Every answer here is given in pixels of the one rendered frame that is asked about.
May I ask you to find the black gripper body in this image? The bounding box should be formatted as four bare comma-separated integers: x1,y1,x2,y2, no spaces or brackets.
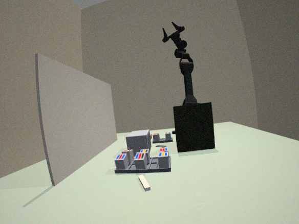
162,26,185,44

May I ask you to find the cream rectangular bar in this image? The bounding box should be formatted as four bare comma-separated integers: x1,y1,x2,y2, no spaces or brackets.
138,175,151,191

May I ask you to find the grey flat panel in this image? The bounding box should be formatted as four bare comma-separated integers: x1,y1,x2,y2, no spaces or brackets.
35,53,117,186

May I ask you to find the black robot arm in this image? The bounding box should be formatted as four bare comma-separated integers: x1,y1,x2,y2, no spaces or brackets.
171,31,200,105

